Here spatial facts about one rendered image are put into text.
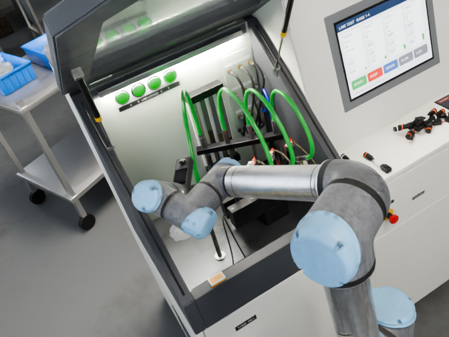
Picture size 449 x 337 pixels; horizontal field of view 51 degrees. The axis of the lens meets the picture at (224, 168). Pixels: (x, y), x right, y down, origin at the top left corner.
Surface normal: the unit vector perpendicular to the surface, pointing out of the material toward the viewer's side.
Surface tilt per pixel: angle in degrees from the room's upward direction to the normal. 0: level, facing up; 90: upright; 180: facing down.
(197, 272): 0
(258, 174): 30
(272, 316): 90
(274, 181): 48
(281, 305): 90
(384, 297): 7
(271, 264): 90
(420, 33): 76
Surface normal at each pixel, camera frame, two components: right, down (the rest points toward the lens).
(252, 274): 0.48, 0.48
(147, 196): -0.38, -0.07
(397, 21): 0.41, 0.29
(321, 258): -0.60, 0.50
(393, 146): -0.21, -0.76
